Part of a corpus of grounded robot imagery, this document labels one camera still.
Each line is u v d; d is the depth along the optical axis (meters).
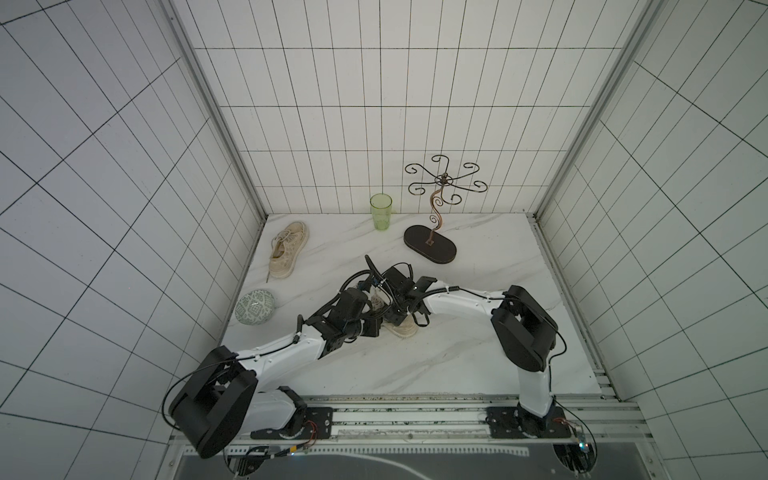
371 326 0.74
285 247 1.00
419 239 1.11
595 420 0.76
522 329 0.49
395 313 0.81
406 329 0.85
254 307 0.92
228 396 0.41
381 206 1.07
